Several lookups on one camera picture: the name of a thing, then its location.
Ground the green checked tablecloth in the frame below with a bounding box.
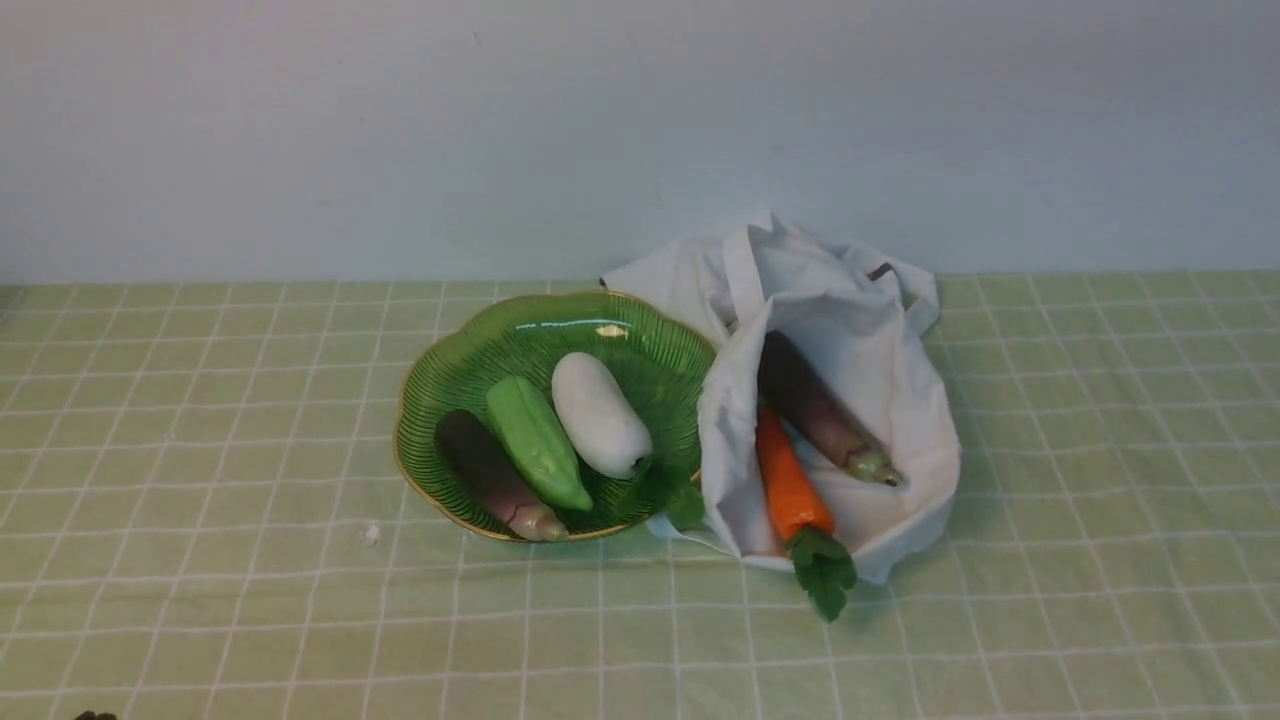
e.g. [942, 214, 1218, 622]
[1, 270, 1279, 719]

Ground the white radish with leaves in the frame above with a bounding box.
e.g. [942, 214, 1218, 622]
[550, 352, 705, 530]

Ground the orange carrot with leaves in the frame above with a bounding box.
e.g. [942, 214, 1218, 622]
[755, 405, 858, 623]

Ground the green glass leaf plate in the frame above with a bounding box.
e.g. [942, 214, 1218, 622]
[392, 291, 716, 542]

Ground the white cloth bag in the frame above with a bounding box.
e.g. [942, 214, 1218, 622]
[602, 211, 961, 584]

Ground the dark purple eggplant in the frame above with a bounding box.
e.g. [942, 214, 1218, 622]
[756, 331, 906, 487]
[434, 410, 568, 542]

